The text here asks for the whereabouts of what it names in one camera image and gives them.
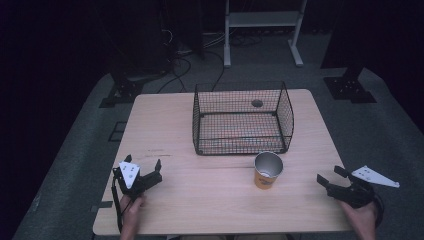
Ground person's right hand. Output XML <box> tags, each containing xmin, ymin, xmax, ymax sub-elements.
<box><xmin>339</xmin><ymin>199</ymin><xmax>379</xmax><ymax>235</ymax></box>

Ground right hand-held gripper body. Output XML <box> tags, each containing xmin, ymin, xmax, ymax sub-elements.
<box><xmin>325</xmin><ymin>165</ymin><xmax>401</xmax><ymax>210</ymax></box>

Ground black wire basket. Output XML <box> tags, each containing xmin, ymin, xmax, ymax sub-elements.
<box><xmin>192</xmin><ymin>81</ymin><xmax>295</xmax><ymax>157</ymax></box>

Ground white metal stand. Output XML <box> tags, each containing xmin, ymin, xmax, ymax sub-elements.
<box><xmin>223</xmin><ymin>0</ymin><xmax>308</xmax><ymax>69</ymax></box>

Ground black stand base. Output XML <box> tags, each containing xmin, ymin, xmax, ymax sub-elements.
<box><xmin>323</xmin><ymin>66</ymin><xmax>378</xmax><ymax>104</ymax></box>
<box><xmin>98</xmin><ymin>71</ymin><xmax>148</xmax><ymax>109</ymax></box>

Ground orange metal cup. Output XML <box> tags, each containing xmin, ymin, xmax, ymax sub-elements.
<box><xmin>253</xmin><ymin>151</ymin><xmax>285</xmax><ymax>191</ymax></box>

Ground person's left hand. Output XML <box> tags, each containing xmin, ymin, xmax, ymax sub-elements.
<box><xmin>119</xmin><ymin>194</ymin><xmax>147</xmax><ymax>234</ymax></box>

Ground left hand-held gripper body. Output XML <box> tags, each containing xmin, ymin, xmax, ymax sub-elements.
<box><xmin>112</xmin><ymin>161</ymin><xmax>164</xmax><ymax>202</ymax></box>

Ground black floor cables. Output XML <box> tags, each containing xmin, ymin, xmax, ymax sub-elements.
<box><xmin>156</xmin><ymin>29</ymin><xmax>264</xmax><ymax>94</ymax></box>

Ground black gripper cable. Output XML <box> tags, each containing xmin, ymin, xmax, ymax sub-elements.
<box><xmin>373</xmin><ymin>194</ymin><xmax>385</xmax><ymax>230</ymax></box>
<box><xmin>111</xmin><ymin>175</ymin><xmax>125</xmax><ymax>234</ymax></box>

